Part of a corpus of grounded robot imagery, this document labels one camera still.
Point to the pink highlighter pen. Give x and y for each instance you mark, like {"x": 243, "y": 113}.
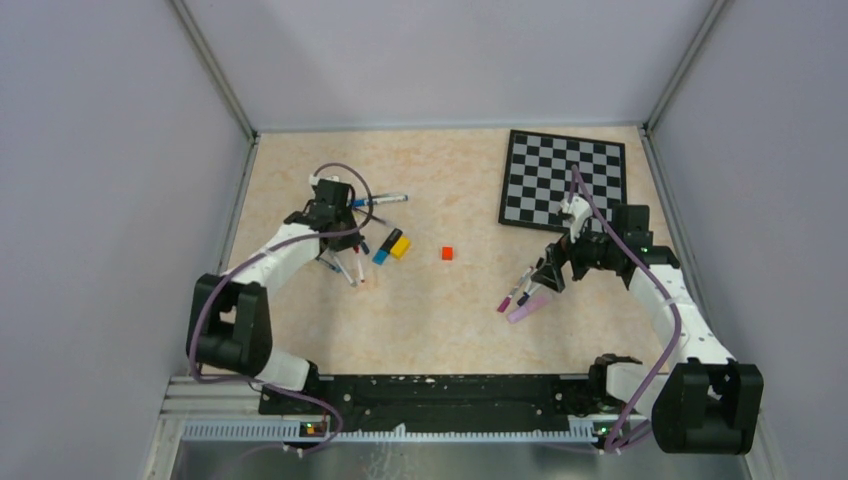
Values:
{"x": 532, "y": 305}

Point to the red capped white marker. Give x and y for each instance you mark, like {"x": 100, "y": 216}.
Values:
{"x": 360, "y": 266}

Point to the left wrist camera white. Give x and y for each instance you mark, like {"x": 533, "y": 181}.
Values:
{"x": 324, "y": 177}

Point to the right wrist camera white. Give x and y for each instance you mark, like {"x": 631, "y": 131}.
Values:
{"x": 578, "y": 211}

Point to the blue clear pen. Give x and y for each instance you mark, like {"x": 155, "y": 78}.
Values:
{"x": 378, "y": 200}

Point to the small red block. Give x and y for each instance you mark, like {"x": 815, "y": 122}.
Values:
{"x": 447, "y": 253}

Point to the white cable duct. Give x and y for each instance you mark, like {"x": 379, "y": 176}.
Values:
{"x": 291, "y": 431}

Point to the yellow block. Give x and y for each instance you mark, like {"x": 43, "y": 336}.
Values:
{"x": 400, "y": 247}

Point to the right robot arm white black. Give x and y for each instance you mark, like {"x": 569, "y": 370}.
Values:
{"x": 698, "y": 398}

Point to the black white checkerboard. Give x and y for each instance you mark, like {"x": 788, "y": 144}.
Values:
{"x": 538, "y": 176}

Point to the black capped white marker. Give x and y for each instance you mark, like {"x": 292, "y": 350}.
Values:
{"x": 528, "y": 292}

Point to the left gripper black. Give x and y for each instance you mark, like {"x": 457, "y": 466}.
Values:
{"x": 348, "y": 242}

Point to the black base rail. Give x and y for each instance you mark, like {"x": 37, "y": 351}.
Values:
{"x": 449, "y": 403}

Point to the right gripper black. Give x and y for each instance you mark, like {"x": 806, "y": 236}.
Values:
{"x": 550, "y": 273}

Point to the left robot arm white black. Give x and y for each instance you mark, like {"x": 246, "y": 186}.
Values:
{"x": 230, "y": 321}

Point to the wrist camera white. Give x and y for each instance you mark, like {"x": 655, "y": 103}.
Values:
{"x": 578, "y": 211}
{"x": 324, "y": 177}

